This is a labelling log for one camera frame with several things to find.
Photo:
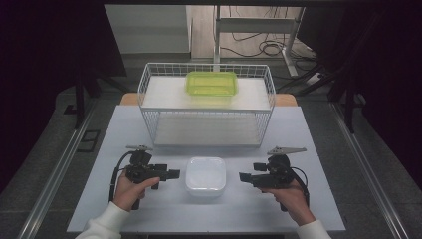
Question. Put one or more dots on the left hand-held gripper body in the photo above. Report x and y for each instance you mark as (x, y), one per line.
(141, 171)

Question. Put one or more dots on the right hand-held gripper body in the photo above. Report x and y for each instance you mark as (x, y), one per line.
(277, 172)

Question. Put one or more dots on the white square bowl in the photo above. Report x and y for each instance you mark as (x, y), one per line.
(205, 176)

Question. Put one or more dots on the green plastic container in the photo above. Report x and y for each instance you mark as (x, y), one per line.
(211, 84)

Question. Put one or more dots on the person's left hand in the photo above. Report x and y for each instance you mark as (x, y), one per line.
(131, 192)

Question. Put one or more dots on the person's right hand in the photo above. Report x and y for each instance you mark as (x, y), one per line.
(293, 202)

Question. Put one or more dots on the wooden table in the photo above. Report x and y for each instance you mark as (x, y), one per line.
(128, 99)

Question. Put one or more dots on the black stand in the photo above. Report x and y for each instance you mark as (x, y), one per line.
(81, 96)
(349, 109)

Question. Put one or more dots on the white power strip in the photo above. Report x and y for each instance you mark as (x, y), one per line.
(313, 78)

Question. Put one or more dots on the white cabinet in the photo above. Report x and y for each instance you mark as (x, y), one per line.
(149, 30)

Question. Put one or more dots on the metal floor rail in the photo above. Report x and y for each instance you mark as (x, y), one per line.
(54, 176)
(368, 172)

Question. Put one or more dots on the white metal desk frame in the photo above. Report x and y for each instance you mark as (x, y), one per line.
(255, 25)

